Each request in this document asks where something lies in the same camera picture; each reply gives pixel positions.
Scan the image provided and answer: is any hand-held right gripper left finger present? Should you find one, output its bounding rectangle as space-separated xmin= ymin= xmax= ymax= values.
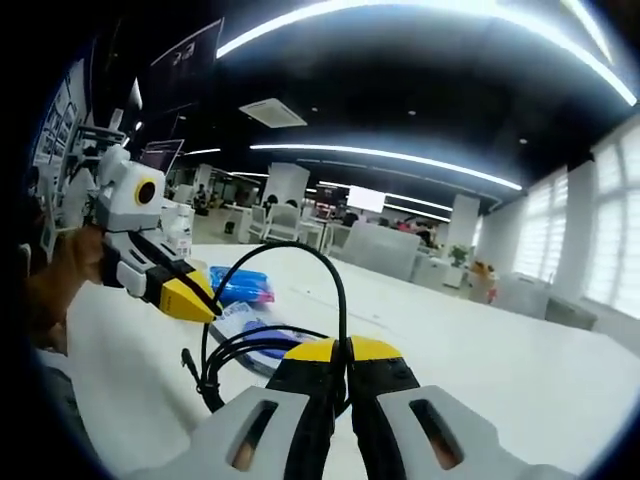
xmin=124 ymin=337 xmax=347 ymax=480

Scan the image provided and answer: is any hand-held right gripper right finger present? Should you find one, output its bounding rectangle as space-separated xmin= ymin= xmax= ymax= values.
xmin=348 ymin=335 xmax=576 ymax=480

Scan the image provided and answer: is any white printed plastic bag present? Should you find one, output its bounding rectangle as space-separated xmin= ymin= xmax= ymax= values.
xmin=209 ymin=299 xmax=321 ymax=377

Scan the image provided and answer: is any blue round disc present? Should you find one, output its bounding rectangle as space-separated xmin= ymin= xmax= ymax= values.
xmin=244 ymin=319 xmax=302 ymax=352

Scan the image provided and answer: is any blue tissue pack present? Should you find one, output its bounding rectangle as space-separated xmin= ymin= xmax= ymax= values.
xmin=208 ymin=265 xmax=276 ymax=305

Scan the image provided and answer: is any black cable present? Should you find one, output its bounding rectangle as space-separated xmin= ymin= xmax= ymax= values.
xmin=180 ymin=241 xmax=350 ymax=417

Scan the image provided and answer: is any person's left hand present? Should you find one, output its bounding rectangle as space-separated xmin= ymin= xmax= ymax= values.
xmin=64 ymin=227 xmax=109 ymax=290

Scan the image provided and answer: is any open laptop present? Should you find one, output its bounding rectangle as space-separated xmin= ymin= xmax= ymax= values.
xmin=139 ymin=139 xmax=186 ymax=174

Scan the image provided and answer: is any white shelf rack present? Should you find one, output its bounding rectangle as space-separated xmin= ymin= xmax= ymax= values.
xmin=74 ymin=124 xmax=127 ymax=166

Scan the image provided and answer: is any white table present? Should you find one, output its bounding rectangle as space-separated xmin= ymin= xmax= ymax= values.
xmin=37 ymin=243 xmax=640 ymax=476

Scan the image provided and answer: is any row of white office chairs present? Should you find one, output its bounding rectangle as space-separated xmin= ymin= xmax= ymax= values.
xmin=247 ymin=202 xmax=332 ymax=246

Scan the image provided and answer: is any white partition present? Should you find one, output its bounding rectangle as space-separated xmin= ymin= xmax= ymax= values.
xmin=342 ymin=222 xmax=422 ymax=282

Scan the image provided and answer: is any dark hanging screen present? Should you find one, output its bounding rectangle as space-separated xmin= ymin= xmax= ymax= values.
xmin=149 ymin=17 xmax=225 ymax=109

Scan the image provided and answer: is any potted plant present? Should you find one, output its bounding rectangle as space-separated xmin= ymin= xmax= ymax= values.
xmin=447 ymin=243 xmax=472 ymax=270

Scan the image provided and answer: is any ceiling air conditioner vent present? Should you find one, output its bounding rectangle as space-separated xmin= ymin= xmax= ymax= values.
xmin=238 ymin=99 xmax=309 ymax=129

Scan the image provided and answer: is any white hanging monitor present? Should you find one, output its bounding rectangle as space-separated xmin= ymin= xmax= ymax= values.
xmin=347 ymin=184 xmax=387 ymax=213

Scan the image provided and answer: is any small window with blinds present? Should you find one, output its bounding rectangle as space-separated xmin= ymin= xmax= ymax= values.
xmin=514 ymin=167 xmax=570 ymax=282

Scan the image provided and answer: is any curved ceiling strip light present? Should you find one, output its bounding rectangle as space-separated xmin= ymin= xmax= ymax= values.
xmin=249 ymin=143 xmax=524 ymax=192

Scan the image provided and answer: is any large window with blinds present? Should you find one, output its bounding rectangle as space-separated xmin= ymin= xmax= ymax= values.
xmin=584 ymin=124 xmax=640 ymax=307

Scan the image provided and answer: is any long ceiling strip light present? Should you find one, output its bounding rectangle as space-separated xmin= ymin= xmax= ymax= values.
xmin=215 ymin=0 xmax=639 ymax=107

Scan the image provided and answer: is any blue white wall poster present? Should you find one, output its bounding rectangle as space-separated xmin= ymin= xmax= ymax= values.
xmin=32 ymin=59 xmax=90 ymax=167

